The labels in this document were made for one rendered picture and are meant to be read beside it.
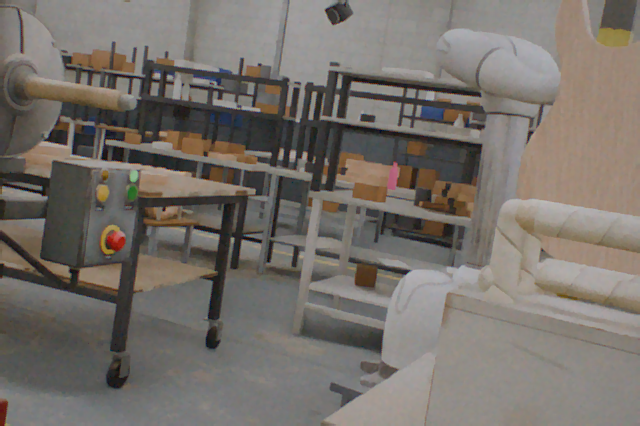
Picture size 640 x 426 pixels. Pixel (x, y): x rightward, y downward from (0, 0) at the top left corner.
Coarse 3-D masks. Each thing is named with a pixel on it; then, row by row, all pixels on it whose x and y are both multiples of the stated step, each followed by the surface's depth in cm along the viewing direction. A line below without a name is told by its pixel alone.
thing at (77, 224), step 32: (64, 160) 158; (64, 192) 156; (96, 192) 155; (64, 224) 156; (96, 224) 157; (128, 224) 166; (32, 256) 161; (64, 256) 156; (96, 256) 159; (128, 256) 168; (64, 288) 161
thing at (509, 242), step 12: (504, 216) 85; (504, 228) 85; (516, 228) 84; (504, 240) 85; (516, 240) 85; (492, 252) 86; (504, 252) 85; (516, 252) 85; (492, 264) 86; (504, 264) 85; (516, 264) 85; (504, 276) 85; (516, 276) 85; (492, 288) 86; (504, 288) 85; (516, 288) 86; (492, 300) 86; (504, 300) 85
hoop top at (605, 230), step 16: (512, 208) 84; (528, 208) 84; (544, 208) 83; (560, 208) 83; (528, 224) 84; (544, 224) 83; (560, 224) 82; (576, 224) 81; (592, 224) 81; (608, 224) 80; (624, 224) 80; (576, 240) 83; (592, 240) 81; (608, 240) 80; (624, 240) 80
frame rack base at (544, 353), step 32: (448, 320) 87; (480, 320) 85; (512, 320) 84; (544, 320) 82; (576, 320) 82; (608, 320) 85; (448, 352) 87; (480, 352) 85; (512, 352) 84; (544, 352) 82; (576, 352) 81; (608, 352) 79; (448, 384) 87; (480, 384) 85; (512, 384) 84; (544, 384) 82; (576, 384) 81; (608, 384) 79; (448, 416) 87; (480, 416) 85; (512, 416) 84; (544, 416) 82; (576, 416) 81; (608, 416) 79
